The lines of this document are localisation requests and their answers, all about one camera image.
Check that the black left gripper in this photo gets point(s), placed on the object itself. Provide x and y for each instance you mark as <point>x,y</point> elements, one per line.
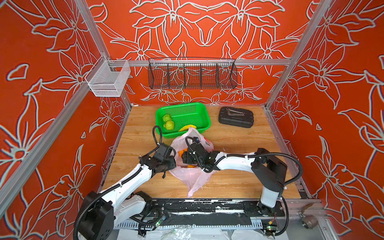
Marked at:
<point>173,162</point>

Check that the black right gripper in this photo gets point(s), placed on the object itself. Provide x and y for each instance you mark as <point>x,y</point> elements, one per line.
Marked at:
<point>185,156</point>

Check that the pink plastic bag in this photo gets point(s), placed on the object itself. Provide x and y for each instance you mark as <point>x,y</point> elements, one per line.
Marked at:
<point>193,178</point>

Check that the green apple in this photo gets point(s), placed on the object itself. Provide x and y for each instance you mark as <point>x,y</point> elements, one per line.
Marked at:
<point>169,125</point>

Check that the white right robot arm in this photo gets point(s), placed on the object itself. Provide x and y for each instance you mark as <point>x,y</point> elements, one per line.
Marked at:
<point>268,168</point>

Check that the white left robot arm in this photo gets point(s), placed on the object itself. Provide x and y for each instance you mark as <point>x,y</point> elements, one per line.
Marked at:
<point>101,212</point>

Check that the yellow banana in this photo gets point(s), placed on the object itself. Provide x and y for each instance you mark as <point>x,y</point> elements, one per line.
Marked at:
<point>186,128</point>

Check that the green plastic basket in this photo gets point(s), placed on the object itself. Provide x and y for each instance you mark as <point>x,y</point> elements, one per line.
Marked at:
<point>182,115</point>

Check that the black plastic tool case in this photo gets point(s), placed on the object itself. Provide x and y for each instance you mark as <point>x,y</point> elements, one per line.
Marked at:
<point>236,117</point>

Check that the clear plastic wrap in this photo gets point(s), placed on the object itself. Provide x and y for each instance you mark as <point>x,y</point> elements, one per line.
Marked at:
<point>180,233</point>

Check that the metal pipe fitting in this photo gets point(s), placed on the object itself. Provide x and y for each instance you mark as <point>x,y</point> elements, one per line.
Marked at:
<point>308,221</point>

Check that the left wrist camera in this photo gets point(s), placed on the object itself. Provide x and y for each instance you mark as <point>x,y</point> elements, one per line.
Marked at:
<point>164,151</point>

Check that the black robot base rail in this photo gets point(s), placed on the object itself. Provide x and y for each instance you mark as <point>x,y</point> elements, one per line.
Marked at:
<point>224,214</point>

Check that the black wire wall basket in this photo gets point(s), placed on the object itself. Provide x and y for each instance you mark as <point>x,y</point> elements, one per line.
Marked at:
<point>192,73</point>

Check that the white wire wall basket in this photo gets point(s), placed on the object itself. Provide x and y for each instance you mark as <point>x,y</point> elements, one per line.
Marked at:
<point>107,78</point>

